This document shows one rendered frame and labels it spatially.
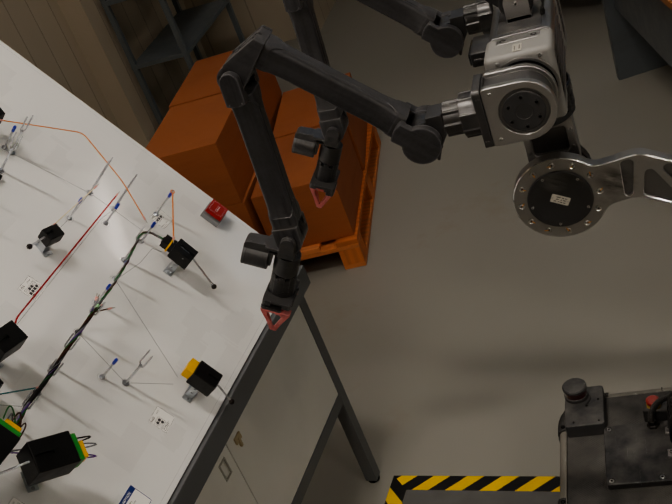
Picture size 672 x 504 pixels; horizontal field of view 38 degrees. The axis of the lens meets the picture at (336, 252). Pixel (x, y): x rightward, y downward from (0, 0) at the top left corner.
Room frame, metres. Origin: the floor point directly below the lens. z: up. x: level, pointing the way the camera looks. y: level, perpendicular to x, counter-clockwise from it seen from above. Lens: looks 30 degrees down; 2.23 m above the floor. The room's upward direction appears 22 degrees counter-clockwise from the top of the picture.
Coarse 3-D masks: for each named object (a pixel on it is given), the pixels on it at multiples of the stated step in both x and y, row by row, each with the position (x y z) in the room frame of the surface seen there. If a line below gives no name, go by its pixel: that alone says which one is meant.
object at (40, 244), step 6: (48, 228) 2.09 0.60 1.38; (54, 228) 2.10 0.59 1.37; (60, 228) 2.11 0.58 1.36; (42, 234) 2.08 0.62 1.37; (48, 234) 2.08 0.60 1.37; (54, 234) 2.08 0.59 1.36; (60, 234) 2.09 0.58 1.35; (42, 240) 2.08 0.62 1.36; (48, 240) 2.07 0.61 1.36; (54, 240) 2.08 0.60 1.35; (30, 246) 2.05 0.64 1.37; (36, 246) 2.12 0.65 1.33; (42, 246) 2.11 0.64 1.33; (48, 246) 2.10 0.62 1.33; (42, 252) 2.11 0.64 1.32; (48, 252) 2.11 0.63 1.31
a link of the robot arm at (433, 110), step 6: (432, 108) 1.69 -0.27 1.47; (438, 108) 1.68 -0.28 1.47; (414, 114) 1.72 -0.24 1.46; (420, 114) 1.71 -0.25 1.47; (426, 114) 1.68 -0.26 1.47; (432, 114) 1.67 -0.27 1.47; (438, 114) 1.66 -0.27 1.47; (414, 120) 1.69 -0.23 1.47; (420, 120) 1.68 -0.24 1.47; (426, 120) 1.66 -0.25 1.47; (432, 120) 1.66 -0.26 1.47; (438, 120) 1.65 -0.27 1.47; (432, 126) 1.66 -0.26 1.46; (438, 126) 1.65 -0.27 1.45; (444, 132) 1.65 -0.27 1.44; (444, 138) 1.65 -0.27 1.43
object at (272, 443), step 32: (288, 352) 2.24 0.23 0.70; (288, 384) 2.19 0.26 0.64; (320, 384) 2.31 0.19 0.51; (256, 416) 2.03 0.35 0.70; (288, 416) 2.13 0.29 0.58; (320, 416) 2.25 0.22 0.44; (256, 448) 1.97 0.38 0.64; (288, 448) 2.08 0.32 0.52; (256, 480) 1.93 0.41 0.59; (288, 480) 2.02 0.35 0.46
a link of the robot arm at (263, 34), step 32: (256, 32) 1.81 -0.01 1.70; (224, 64) 1.79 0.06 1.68; (256, 64) 1.77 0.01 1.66; (288, 64) 1.76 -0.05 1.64; (320, 64) 1.76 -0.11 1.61; (320, 96) 1.74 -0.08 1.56; (352, 96) 1.72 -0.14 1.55; (384, 96) 1.73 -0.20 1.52; (384, 128) 1.70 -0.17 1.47; (416, 128) 1.65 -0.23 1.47; (416, 160) 1.66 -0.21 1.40
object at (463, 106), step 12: (468, 96) 1.65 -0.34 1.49; (444, 108) 1.66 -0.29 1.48; (456, 108) 1.65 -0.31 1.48; (468, 108) 1.63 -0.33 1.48; (480, 108) 1.61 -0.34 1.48; (444, 120) 1.65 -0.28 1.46; (456, 120) 1.64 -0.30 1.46; (468, 120) 1.62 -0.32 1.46; (480, 120) 1.61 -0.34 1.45; (456, 132) 1.65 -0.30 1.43; (468, 132) 1.63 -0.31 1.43; (480, 132) 1.63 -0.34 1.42; (492, 144) 1.61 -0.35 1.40
